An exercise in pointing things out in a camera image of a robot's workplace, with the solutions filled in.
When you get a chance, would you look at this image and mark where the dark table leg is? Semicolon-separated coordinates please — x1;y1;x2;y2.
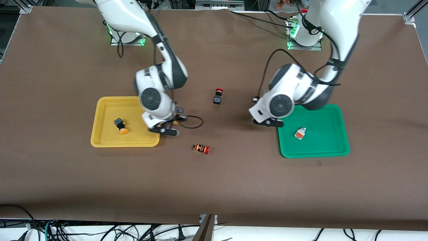
192;214;217;241

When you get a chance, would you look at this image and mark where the grey background box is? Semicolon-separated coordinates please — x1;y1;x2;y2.
195;0;245;11

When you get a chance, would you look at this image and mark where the black floor cable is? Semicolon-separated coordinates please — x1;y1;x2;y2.
0;204;39;241

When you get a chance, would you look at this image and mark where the green floor cable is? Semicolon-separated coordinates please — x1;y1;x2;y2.
44;219;55;241

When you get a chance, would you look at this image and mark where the aluminium frame profile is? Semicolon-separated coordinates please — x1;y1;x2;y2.
18;0;33;14
403;0;428;24

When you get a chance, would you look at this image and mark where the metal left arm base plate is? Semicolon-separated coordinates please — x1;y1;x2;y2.
287;40;322;51

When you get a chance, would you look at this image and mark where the black cable across table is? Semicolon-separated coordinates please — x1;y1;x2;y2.
228;9;291;30

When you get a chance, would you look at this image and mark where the black cable by arm base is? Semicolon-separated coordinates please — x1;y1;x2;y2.
116;29;125;58

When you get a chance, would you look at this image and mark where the brown table cover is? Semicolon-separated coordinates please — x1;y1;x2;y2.
0;6;428;231

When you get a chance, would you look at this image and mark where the green plastic tray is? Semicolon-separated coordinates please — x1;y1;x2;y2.
277;104;350;158

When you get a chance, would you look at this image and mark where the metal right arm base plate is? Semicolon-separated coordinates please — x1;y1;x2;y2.
110;33;146;46

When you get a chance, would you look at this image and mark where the yellow mushroom push button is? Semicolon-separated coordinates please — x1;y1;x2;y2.
171;106;185;126
113;118;129;135

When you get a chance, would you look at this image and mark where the yellow plastic tray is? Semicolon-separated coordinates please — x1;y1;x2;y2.
90;96;161;148

